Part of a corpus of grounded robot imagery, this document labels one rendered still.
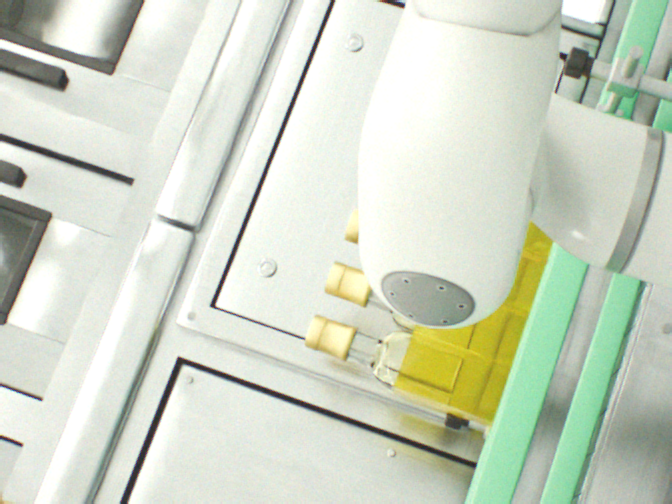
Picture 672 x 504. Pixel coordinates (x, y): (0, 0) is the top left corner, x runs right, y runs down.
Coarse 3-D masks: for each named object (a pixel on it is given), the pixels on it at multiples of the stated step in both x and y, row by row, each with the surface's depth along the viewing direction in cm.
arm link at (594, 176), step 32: (544, 128) 81; (576, 128) 80; (608, 128) 81; (640, 128) 81; (544, 160) 81; (576, 160) 80; (608, 160) 79; (640, 160) 79; (544, 192) 82; (576, 192) 80; (608, 192) 79; (640, 192) 79; (544, 224) 85; (576, 224) 81; (608, 224) 80; (640, 224) 79; (576, 256) 84; (608, 256) 81
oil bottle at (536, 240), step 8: (528, 224) 128; (528, 232) 128; (536, 232) 128; (528, 240) 127; (536, 240) 127; (544, 240) 127; (552, 240) 127; (528, 248) 128; (536, 248) 128; (544, 248) 127
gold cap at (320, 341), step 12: (312, 324) 127; (324, 324) 128; (336, 324) 128; (312, 336) 127; (324, 336) 127; (336, 336) 127; (348, 336) 127; (312, 348) 128; (324, 348) 127; (336, 348) 127; (348, 348) 127
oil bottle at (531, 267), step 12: (528, 252) 127; (528, 264) 127; (540, 264) 127; (516, 276) 126; (528, 276) 126; (540, 276) 126; (516, 288) 126; (528, 288) 126; (516, 300) 126; (528, 300) 126
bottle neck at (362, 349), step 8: (360, 336) 128; (368, 336) 128; (352, 344) 127; (360, 344) 127; (368, 344) 127; (376, 344) 127; (352, 352) 127; (360, 352) 127; (368, 352) 127; (352, 360) 128; (360, 360) 127; (368, 360) 127
